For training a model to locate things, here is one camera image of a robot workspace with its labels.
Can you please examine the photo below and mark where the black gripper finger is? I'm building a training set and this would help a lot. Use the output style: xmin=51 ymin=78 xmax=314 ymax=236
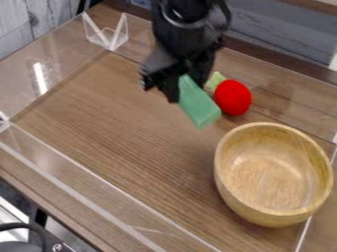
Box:
xmin=151 ymin=68 xmax=189 ymax=103
xmin=190 ymin=49 xmax=215 ymax=89

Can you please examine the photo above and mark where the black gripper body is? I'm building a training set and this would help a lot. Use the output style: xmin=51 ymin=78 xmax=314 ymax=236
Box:
xmin=139 ymin=0 xmax=231 ymax=90

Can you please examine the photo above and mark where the green rectangular block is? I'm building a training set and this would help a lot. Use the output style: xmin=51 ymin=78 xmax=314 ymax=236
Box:
xmin=179 ymin=75 xmax=221 ymax=128

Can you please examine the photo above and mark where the brown wooden bowl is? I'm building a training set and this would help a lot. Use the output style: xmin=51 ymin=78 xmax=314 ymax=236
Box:
xmin=213 ymin=122 xmax=334 ymax=227

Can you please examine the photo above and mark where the red plush strawberry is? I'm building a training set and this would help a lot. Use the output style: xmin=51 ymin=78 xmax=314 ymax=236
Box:
xmin=206 ymin=71 xmax=253 ymax=116

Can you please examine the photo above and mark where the clear acrylic corner bracket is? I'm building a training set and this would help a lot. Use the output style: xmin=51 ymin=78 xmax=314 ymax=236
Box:
xmin=82 ymin=13 xmax=129 ymax=51

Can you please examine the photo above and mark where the clear acrylic front wall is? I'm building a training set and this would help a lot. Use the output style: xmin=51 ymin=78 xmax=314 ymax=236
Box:
xmin=0 ymin=112 xmax=219 ymax=252

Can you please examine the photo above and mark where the black cable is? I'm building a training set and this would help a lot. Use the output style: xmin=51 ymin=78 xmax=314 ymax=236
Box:
xmin=0 ymin=221 xmax=44 ymax=247

